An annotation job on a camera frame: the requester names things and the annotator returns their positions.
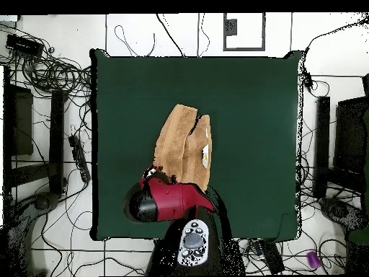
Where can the grey stand base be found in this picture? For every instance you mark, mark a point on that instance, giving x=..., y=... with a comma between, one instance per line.
x=43, y=202
x=340, y=212

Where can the black power strip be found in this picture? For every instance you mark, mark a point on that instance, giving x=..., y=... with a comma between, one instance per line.
x=78, y=157

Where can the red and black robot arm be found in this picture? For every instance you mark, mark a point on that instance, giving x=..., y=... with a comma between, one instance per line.
x=173, y=199

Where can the black flat device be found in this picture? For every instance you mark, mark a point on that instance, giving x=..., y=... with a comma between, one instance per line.
x=272, y=256

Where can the black stand frame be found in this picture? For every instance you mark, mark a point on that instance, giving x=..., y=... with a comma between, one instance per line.
x=56, y=138

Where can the dark grey square plate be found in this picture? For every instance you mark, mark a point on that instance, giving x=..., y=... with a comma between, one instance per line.
x=231, y=27

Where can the tan terry towel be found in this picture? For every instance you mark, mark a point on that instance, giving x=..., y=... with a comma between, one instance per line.
x=173, y=138

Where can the purple small object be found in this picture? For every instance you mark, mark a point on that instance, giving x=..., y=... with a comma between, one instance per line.
x=313, y=259

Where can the dark green table cloth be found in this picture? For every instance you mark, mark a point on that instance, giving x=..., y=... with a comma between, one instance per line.
x=245, y=115

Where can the black rectangular box device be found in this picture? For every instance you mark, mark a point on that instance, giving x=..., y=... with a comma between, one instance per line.
x=24, y=45

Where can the grey rectangular frame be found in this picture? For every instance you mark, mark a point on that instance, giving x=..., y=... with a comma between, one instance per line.
x=244, y=49

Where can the black upright bar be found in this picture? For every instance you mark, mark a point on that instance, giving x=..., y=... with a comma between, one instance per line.
x=322, y=144

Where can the black box cabinet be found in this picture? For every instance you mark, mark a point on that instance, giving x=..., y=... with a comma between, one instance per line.
x=350, y=132

